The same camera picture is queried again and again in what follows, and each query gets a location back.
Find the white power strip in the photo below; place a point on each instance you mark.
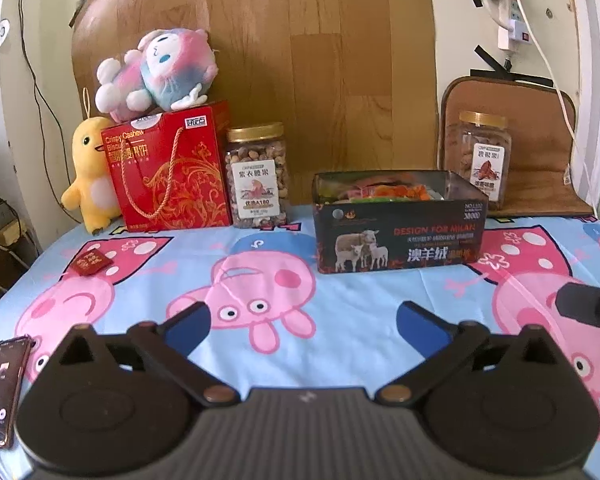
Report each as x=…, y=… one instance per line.
x=514, y=20

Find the black power adapter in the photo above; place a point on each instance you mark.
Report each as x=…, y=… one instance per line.
x=1, y=214

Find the yellow duck plush toy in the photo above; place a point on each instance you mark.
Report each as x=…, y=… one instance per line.
x=92, y=175

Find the red gift box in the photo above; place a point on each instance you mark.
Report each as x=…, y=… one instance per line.
x=180, y=185

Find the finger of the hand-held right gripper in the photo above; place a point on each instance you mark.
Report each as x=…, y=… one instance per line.
x=582, y=305

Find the black tin box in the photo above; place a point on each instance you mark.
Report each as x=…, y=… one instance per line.
x=405, y=245

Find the clear nut jar brown label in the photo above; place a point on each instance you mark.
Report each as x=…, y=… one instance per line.
x=480, y=160

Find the printed blanket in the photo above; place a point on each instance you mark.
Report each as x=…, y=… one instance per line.
x=355, y=300

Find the wood-pattern board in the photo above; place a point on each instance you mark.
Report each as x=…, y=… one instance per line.
x=330, y=60

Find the pink blue plush toy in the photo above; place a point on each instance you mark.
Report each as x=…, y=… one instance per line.
x=170, y=65

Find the smartphone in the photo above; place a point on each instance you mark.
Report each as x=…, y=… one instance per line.
x=0, y=390

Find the clear nut jar white label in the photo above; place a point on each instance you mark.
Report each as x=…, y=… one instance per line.
x=255, y=185

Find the small red packet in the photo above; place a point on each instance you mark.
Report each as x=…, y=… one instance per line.
x=90, y=262

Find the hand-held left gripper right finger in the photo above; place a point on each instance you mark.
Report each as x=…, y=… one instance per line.
x=420, y=327

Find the pile of snack packets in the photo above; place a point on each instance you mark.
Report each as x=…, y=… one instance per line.
x=380, y=191

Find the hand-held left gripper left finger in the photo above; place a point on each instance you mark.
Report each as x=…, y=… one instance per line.
x=187, y=327

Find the round white wall fixture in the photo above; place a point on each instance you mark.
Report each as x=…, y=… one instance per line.
x=1, y=33

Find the brown seat cushion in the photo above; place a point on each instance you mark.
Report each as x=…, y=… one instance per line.
x=540, y=160

